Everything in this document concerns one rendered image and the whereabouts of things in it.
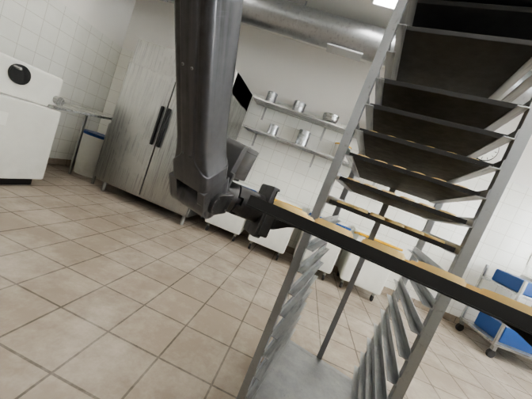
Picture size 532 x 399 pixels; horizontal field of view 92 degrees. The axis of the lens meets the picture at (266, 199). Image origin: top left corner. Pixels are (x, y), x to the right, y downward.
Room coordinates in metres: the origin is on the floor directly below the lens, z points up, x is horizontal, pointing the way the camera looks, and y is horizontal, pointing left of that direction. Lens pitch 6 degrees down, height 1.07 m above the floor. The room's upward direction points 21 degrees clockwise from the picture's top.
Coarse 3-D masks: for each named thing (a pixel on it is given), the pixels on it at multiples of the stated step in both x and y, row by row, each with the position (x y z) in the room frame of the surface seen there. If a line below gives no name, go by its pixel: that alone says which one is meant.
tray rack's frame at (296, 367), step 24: (456, 0) 0.94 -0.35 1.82; (480, 0) 0.91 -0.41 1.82; (504, 0) 0.88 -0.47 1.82; (528, 0) 0.82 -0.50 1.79; (360, 264) 1.42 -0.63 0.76; (336, 312) 1.42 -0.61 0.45; (288, 360) 1.31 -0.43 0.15; (312, 360) 1.38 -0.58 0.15; (264, 384) 1.09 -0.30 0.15; (288, 384) 1.15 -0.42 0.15; (312, 384) 1.20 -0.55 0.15; (336, 384) 1.27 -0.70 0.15
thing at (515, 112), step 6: (528, 102) 0.78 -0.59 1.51; (516, 108) 0.78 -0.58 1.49; (522, 108) 0.77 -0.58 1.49; (528, 108) 0.76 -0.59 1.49; (510, 114) 0.82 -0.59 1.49; (516, 114) 0.81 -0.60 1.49; (498, 120) 0.88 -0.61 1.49; (504, 120) 0.87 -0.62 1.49; (510, 120) 0.86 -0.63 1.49; (492, 126) 0.93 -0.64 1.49; (498, 126) 0.92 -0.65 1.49
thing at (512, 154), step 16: (528, 112) 0.76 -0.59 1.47; (528, 128) 0.75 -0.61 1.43; (512, 144) 0.76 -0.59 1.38; (512, 160) 0.75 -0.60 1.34; (496, 176) 0.76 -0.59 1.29; (496, 192) 0.75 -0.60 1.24; (480, 208) 0.77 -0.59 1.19; (480, 224) 0.75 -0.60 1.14; (464, 240) 0.77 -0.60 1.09; (480, 240) 0.75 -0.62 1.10; (464, 256) 0.75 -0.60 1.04; (464, 272) 0.75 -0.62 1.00; (448, 304) 0.75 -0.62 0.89; (432, 320) 0.75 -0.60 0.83; (416, 336) 0.78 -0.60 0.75; (432, 336) 0.75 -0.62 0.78; (416, 352) 0.75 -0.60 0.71; (416, 368) 0.75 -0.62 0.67; (400, 384) 0.75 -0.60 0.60
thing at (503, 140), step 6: (516, 132) 0.76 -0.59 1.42; (504, 138) 0.77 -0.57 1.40; (510, 138) 0.76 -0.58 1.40; (492, 144) 0.84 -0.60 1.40; (498, 144) 0.83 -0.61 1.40; (480, 150) 0.93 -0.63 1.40; (486, 150) 0.91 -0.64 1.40; (468, 156) 1.03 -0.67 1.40; (474, 156) 1.01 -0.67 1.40; (480, 156) 0.99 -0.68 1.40
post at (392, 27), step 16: (400, 0) 0.92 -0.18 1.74; (400, 16) 0.91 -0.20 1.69; (384, 48) 0.91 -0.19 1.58; (368, 80) 0.92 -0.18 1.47; (352, 112) 0.92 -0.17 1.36; (352, 128) 0.91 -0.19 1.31; (336, 160) 0.92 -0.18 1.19; (320, 192) 0.92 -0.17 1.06; (320, 208) 0.91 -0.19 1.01; (304, 240) 0.92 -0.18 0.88; (288, 272) 0.92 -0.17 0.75; (288, 288) 0.91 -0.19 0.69; (272, 320) 0.92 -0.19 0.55; (256, 352) 0.92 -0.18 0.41; (256, 368) 0.92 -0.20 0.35
